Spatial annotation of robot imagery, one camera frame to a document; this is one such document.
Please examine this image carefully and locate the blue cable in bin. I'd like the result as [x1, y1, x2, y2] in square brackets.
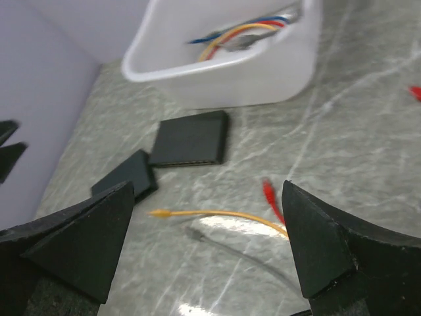
[187, 15, 290, 45]

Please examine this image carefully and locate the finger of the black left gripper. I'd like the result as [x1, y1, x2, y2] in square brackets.
[0, 120, 19, 145]
[0, 142, 28, 183]

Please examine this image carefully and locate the black network switch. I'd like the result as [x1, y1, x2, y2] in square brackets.
[91, 149, 159, 203]
[149, 111, 230, 168]

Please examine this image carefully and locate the white plastic bin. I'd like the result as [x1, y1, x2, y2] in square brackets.
[122, 1, 323, 109]

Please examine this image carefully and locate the red ethernet cable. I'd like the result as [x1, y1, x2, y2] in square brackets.
[262, 84, 421, 226]

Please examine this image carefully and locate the grey ethernet cable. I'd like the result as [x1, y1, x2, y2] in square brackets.
[184, 226, 303, 292]

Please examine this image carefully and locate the orange cable in bin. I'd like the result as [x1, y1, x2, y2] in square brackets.
[197, 23, 280, 63]

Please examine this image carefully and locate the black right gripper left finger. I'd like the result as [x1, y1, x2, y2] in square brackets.
[1, 182, 135, 315]

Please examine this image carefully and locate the yellow ethernet cable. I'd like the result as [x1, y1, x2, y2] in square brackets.
[147, 208, 289, 238]

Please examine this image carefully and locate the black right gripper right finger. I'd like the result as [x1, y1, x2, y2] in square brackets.
[282, 180, 420, 315]

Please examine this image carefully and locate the red cable in bin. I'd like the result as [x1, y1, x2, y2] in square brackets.
[206, 20, 286, 61]

